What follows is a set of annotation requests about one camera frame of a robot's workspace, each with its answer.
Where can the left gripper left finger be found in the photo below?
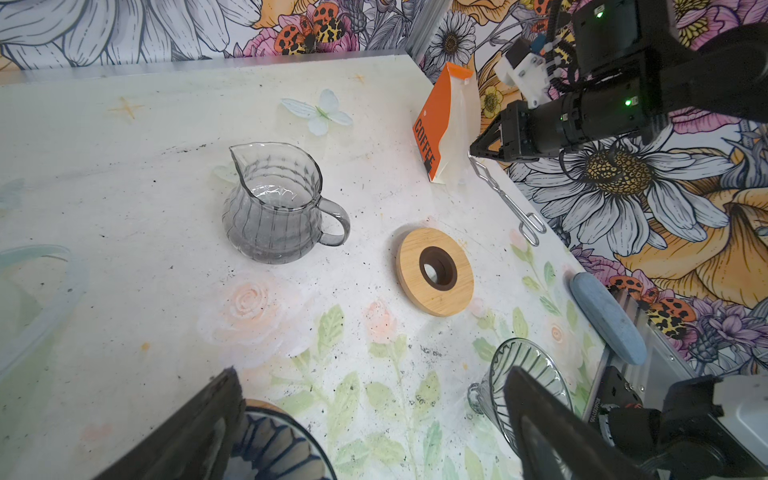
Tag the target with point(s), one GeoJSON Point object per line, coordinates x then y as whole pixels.
{"type": "Point", "coordinates": [195, 442]}

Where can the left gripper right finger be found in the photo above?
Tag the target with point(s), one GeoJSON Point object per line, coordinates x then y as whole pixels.
{"type": "Point", "coordinates": [551, 438]}

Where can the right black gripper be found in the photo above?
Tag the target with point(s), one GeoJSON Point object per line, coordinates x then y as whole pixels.
{"type": "Point", "coordinates": [621, 105]}

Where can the blue glass dripper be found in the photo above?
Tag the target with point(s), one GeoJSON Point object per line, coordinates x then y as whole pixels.
{"type": "Point", "coordinates": [270, 444]}

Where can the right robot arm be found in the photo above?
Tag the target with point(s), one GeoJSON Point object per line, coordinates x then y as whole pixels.
{"type": "Point", "coordinates": [675, 228]}

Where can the grey glass dripper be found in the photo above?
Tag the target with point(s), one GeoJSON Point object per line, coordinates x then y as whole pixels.
{"type": "Point", "coordinates": [520, 373]}

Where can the orange white coffee bag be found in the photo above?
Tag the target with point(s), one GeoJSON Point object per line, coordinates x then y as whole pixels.
{"type": "Point", "coordinates": [448, 123]}

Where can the blue grey oval stone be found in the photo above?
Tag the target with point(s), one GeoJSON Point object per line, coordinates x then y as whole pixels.
{"type": "Point", "coordinates": [608, 318]}

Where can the metal tongs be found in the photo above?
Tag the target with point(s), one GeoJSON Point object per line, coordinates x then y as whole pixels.
{"type": "Point", "coordinates": [510, 201]}

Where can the clear plastic bowl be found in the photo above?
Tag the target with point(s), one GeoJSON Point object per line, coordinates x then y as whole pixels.
{"type": "Point", "coordinates": [41, 284]}

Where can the grey ribbed glass pitcher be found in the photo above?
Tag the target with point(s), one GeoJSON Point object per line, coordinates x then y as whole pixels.
{"type": "Point", "coordinates": [276, 213]}

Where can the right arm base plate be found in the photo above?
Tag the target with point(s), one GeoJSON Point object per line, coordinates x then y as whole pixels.
{"type": "Point", "coordinates": [619, 415]}

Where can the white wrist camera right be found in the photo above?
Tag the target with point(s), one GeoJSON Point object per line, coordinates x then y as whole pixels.
{"type": "Point", "coordinates": [523, 65]}

